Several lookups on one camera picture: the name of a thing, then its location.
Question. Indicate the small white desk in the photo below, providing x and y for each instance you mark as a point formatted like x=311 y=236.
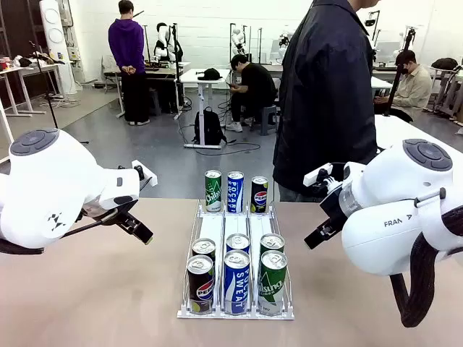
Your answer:
x=380 y=83

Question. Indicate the black cap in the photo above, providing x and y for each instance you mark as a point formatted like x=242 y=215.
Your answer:
x=210 y=74

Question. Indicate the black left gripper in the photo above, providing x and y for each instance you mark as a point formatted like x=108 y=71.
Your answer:
x=99 y=211

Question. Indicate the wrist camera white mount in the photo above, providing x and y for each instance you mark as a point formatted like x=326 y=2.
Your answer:
x=318 y=175
x=144 y=173

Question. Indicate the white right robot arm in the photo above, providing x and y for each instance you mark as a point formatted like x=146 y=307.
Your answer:
x=390 y=217

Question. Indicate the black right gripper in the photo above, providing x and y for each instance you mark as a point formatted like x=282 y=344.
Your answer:
x=334 y=206

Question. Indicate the green Chilsung cider can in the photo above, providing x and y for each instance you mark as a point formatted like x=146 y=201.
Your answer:
x=272 y=243
x=272 y=285

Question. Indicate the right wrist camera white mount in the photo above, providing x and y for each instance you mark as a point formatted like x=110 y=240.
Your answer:
x=318 y=175

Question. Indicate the green Chilsung display can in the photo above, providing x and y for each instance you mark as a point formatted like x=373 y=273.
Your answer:
x=213 y=191

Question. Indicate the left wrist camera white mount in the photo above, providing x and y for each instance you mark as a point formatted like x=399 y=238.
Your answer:
x=144 y=173

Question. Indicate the seated person in beige shirt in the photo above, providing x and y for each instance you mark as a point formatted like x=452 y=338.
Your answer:
x=414 y=88

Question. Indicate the black Pepsi display can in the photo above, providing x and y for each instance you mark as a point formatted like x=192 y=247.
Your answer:
x=259 y=197

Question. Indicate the person in dark jacket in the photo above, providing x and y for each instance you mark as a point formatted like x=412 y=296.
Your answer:
x=325 y=90

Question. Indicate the grey plastic stool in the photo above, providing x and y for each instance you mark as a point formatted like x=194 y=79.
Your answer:
x=267 y=119

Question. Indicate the white desk with clutter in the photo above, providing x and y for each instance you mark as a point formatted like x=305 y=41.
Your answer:
x=21 y=72

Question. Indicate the black backpack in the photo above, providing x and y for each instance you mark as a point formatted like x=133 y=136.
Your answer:
x=208 y=126

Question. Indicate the white workbench desk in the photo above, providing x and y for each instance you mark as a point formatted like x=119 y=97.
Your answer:
x=162 y=70

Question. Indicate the black tripod stand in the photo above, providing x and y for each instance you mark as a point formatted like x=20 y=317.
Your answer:
x=48 y=101

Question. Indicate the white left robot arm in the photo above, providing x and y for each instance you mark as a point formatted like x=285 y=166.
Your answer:
x=54 y=188

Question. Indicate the white humanoid robot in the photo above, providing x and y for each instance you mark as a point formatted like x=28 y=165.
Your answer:
x=238 y=39
x=164 y=43

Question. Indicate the seated person in black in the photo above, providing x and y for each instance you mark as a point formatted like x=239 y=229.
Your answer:
x=257 y=83

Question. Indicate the white tower air conditioner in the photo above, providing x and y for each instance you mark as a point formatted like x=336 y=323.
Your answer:
x=58 y=43

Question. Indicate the large white table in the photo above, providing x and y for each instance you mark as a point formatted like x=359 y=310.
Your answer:
x=398 y=130

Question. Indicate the black camera pole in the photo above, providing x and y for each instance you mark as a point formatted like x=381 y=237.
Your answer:
x=399 y=72

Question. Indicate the blue Pocari Sweat display can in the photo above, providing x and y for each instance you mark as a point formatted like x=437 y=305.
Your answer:
x=235 y=193

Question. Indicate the person in purple hoodie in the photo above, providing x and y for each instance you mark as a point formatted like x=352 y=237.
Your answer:
x=127 y=43

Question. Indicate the white desk with single leg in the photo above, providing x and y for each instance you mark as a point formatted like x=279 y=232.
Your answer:
x=202 y=90

